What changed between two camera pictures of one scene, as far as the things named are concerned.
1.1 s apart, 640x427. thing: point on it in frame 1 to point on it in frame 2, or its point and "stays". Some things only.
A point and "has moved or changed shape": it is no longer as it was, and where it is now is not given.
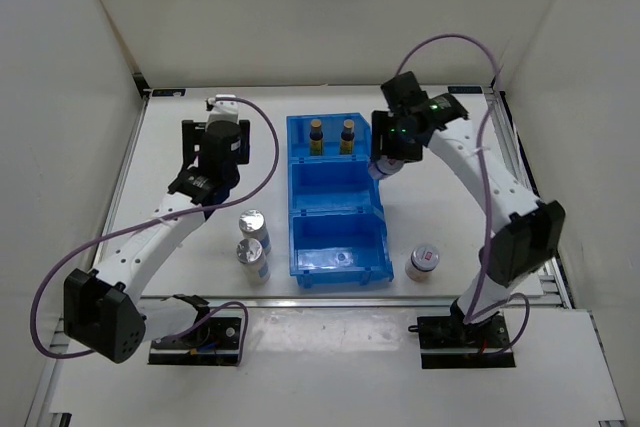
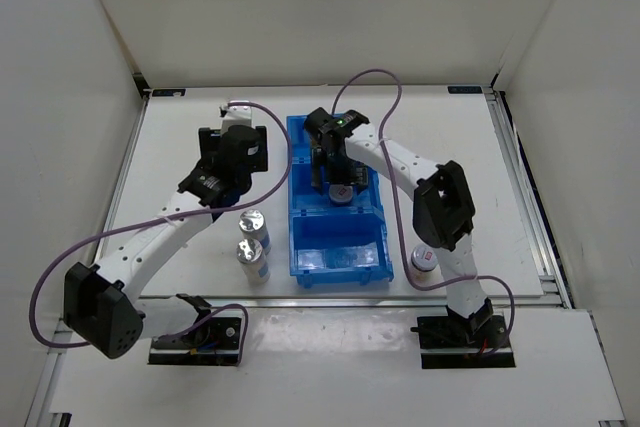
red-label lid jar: (381, 166) has moved or changed shape
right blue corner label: (465, 89) stays
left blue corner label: (168, 92) stays
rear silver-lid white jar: (253, 226) stays
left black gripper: (191, 138) to (208, 141)
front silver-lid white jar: (254, 262) stays
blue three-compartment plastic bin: (339, 234) stays
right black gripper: (379, 129) to (359, 176)
